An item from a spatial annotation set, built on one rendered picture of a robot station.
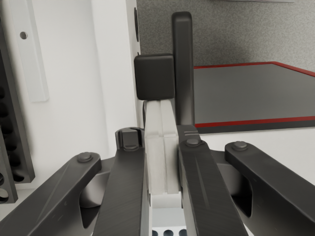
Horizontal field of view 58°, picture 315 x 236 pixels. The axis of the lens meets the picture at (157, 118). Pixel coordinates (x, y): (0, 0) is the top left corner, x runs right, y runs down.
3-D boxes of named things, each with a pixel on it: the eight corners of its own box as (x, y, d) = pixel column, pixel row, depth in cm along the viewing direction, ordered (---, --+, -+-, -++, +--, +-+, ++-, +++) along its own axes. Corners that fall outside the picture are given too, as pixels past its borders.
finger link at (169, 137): (161, 136, 12) (178, 134, 12) (158, 97, 19) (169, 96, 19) (165, 195, 13) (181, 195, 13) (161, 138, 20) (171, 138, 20)
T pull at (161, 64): (189, 11, 17) (192, 10, 16) (192, 126, 20) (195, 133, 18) (131, 15, 17) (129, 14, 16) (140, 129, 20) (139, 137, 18)
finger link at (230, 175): (182, 168, 11) (259, 163, 11) (173, 124, 16) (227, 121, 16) (183, 202, 11) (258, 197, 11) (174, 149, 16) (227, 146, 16)
